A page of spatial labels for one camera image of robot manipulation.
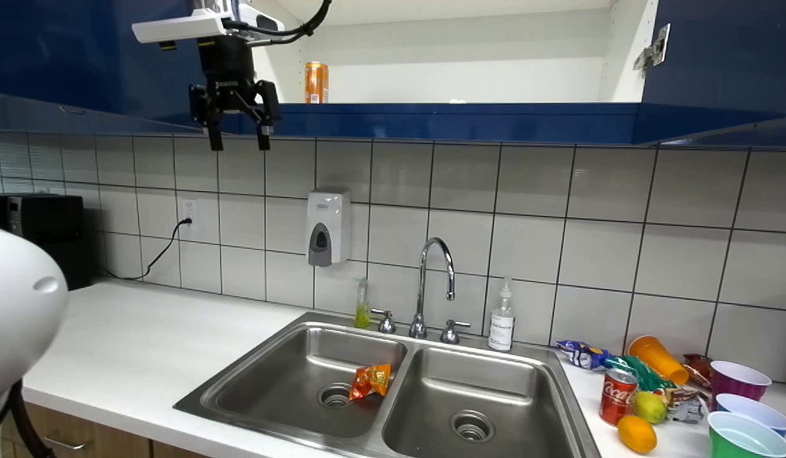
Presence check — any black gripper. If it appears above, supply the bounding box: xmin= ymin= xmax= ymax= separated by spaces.
xmin=188 ymin=36 xmax=280 ymax=152

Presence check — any orange soda can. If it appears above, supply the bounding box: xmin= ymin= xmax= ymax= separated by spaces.
xmin=306 ymin=60 xmax=328 ymax=105

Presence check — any blue left cabinet door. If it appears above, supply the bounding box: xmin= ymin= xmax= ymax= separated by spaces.
xmin=0 ymin=0 xmax=203 ymax=119

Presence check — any blue cabinet door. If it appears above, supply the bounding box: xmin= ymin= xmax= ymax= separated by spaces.
xmin=0 ymin=0 xmax=203 ymax=119
xmin=643 ymin=0 xmax=786 ymax=115

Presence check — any wooden lower cabinet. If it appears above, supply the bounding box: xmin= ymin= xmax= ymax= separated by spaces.
xmin=29 ymin=405 xmax=203 ymax=458

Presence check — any blue upper cabinet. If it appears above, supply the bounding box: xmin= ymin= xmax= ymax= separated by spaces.
xmin=0 ymin=0 xmax=786 ymax=144

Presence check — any red cola can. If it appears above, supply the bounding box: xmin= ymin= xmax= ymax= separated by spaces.
xmin=602 ymin=369 xmax=636 ymax=425

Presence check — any blue right cabinet door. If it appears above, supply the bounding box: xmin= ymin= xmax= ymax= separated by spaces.
xmin=643 ymin=0 xmax=786 ymax=115

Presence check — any black microwave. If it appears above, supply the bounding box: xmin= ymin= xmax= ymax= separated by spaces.
xmin=0 ymin=193 xmax=94 ymax=289

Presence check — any green dish soap bottle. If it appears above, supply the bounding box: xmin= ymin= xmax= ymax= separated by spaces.
xmin=353 ymin=278 xmax=375 ymax=329

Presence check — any orange snack wrapper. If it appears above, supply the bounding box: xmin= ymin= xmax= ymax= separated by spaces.
xmin=350 ymin=363 xmax=394 ymax=401

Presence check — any chrome kitchen faucet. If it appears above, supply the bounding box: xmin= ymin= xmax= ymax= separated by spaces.
xmin=408 ymin=233 xmax=462 ymax=341

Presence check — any stainless steel double sink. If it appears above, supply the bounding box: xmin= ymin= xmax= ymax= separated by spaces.
xmin=178 ymin=313 xmax=602 ymax=458

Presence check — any clear hand soap bottle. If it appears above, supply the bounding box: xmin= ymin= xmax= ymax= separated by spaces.
xmin=490 ymin=283 xmax=518 ymax=352

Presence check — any blue snack bag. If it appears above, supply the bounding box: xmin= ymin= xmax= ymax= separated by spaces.
xmin=557 ymin=338 xmax=617 ymax=372

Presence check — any orange plastic cup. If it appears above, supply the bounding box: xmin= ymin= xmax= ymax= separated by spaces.
xmin=628 ymin=335 xmax=691 ymax=387

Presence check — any green apple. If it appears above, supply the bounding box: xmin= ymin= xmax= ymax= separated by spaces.
xmin=633 ymin=391 xmax=668 ymax=425

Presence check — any orange fruit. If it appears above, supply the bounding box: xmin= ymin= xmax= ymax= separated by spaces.
xmin=619 ymin=415 xmax=656 ymax=455

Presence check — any purple plastic cup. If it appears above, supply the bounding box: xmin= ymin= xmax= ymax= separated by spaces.
xmin=710 ymin=359 xmax=772 ymax=400

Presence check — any blue plastic cup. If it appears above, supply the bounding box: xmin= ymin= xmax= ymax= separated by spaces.
xmin=716 ymin=391 xmax=786 ymax=434

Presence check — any green plastic cup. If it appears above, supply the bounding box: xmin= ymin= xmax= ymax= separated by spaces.
xmin=707 ymin=413 xmax=786 ymax=458

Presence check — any white wall outlet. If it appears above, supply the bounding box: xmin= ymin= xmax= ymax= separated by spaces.
xmin=178 ymin=199 xmax=196 ymax=226

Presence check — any black power cord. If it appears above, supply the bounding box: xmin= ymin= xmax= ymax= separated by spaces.
xmin=111 ymin=215 xmax=196 ymax=283

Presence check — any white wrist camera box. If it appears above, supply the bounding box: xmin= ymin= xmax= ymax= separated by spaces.
xmin=132 ymin=8 xmax=244 ymax=44

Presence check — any white wall soap dispenser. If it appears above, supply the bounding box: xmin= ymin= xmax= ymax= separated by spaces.
xmin=306 ymin=190 xmax=352 ymax=268

